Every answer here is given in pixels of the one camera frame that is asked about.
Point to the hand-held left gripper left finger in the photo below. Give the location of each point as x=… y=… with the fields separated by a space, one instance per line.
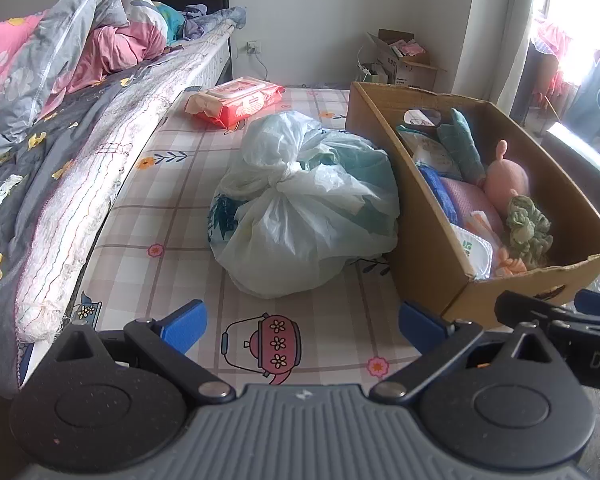
x=185 y=322

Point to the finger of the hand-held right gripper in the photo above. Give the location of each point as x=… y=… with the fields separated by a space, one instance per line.
x=525 y=310
x=595 y=302

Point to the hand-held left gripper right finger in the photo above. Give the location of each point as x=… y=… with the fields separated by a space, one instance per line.
x=417 y=325

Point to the orange striped doll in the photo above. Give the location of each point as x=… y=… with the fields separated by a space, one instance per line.
x=510 y=265

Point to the large cardboard box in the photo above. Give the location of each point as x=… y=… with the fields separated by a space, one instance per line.
x=430 y=270

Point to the green scrunchie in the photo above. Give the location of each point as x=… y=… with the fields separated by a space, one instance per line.
x=527 y=232

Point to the white green printed packet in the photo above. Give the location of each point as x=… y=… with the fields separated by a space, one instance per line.
x=472 y=252

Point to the pink ribbed pillow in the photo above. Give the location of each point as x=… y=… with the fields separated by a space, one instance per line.
x=465 y=200

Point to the pink plush toy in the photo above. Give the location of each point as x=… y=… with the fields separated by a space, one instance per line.
x=505 y=182

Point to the white blue patterned packet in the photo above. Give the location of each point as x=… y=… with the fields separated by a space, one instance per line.
x=432 y=155

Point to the teal white knit cloth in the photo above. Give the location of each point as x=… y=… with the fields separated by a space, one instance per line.
x=462 y=147

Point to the plaid play mat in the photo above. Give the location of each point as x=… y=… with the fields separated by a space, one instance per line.
x=180 y=220

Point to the white plastic bag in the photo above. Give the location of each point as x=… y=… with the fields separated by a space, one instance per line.
x=290 y=230

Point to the white mattress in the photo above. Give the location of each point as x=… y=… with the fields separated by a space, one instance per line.
x=80 y=220

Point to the blue printed hanging cloth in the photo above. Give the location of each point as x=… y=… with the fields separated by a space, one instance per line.
x=597 y=100

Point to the grey printed bed sheet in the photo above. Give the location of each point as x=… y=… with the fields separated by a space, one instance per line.
x=40 y=170

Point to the red wet wipes pack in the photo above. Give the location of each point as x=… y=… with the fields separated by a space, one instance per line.
x=240 y=100

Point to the black hanging garment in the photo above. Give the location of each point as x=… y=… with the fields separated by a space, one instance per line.
x=525 y=80

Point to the small cardboard box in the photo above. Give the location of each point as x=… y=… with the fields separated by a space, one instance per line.
x=415 y=75

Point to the pink hanging clothes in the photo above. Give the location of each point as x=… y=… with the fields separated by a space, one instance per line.
x=555 y=55

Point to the pink packet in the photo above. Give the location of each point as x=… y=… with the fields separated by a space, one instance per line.
x=409 y=49

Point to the white curtain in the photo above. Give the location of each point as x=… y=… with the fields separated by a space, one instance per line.
x=500 y=25

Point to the teal printed pillow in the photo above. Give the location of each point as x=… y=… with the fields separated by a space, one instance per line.
x=170 y=20

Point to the pink grey quilt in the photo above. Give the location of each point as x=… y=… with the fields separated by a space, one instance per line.
x=55 y=45

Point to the blue crumpled garment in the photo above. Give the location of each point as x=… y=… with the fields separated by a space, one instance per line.
x=220 y=17

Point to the wall socket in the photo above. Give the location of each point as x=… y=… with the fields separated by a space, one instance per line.
x=253 y=47

